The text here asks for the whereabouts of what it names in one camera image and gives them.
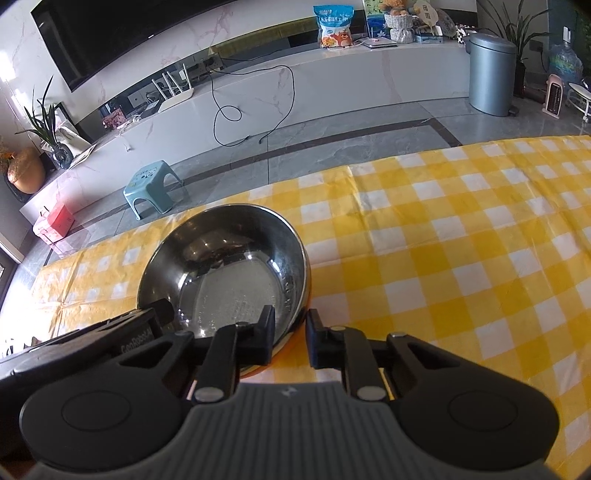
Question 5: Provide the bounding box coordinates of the orange steel bowl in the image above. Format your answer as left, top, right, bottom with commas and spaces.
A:
137, 204, 311, 353

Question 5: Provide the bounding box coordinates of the pink storage box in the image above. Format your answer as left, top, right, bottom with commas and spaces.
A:
33, 202, 74, 245

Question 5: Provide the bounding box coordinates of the teal plastic stool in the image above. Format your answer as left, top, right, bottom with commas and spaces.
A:
123, 160, 184, 220

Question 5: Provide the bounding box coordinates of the yellow checkered tablecloth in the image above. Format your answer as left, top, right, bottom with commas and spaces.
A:
0, 134, 591, 480

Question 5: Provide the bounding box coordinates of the copper round vase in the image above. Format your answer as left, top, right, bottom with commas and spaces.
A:
7, 147, 46, 195

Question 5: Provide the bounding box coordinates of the white marble tv console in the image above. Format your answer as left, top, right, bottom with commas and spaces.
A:
20, 41, 470, 223

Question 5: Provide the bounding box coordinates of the white wifi router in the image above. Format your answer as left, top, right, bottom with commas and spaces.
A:
151, 63, 195, 112

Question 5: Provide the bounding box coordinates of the white canvas bag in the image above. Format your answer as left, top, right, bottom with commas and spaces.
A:
55, 120, 91, 157

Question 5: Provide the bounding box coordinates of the green plant in glass vase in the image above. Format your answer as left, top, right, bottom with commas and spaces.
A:
19, 78, 73, 170

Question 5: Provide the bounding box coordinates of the blue snack bag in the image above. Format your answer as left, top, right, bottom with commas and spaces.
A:
314, 4, 355, 49

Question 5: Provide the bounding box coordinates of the grey metal trash bin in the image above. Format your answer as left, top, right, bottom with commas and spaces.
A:
465, 33, 517, 117

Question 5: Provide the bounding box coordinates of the teddy bear bouquet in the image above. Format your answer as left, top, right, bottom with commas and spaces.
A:
380, 0, 414, 44

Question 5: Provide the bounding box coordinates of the green picture card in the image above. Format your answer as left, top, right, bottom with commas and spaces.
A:
363, 0, 390, 39

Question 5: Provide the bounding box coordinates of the black curved television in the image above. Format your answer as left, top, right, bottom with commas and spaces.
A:
31, 0, 226, 91

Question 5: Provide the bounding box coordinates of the pink small heater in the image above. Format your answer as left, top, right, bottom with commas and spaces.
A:
542, 74, 564, 119

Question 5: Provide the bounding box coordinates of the white round side table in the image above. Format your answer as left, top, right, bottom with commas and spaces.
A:
567, 83, 591, 123

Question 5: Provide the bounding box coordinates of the potted plant right corner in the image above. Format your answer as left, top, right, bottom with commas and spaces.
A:
477, 0, 550, 98

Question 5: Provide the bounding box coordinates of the blue water jug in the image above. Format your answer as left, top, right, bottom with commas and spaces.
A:
549, 26, 583, 88

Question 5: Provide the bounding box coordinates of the black power cable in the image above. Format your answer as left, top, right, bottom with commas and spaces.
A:
208, 57, 297, 149

